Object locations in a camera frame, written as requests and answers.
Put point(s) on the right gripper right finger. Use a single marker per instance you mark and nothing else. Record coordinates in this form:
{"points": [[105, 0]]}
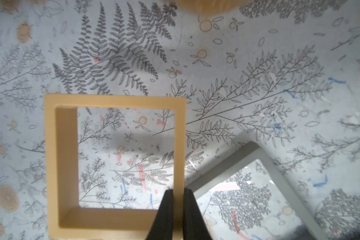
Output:
{"points": [[194, 227]]}

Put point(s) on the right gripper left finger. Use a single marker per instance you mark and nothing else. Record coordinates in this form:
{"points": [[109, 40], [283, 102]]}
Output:
{"points": [[162, 227]]}

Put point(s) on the yellow brooch box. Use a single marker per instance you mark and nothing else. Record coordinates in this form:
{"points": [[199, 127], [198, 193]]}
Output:
{"points": [[66, 218]]}

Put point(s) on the grey brooch box upper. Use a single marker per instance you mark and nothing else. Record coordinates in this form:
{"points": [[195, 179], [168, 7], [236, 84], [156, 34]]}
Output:
{"points": [[240, 159]]}

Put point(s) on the brown teddy bear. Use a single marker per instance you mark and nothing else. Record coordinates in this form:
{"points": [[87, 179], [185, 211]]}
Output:
{"points": [[210, 7]]}

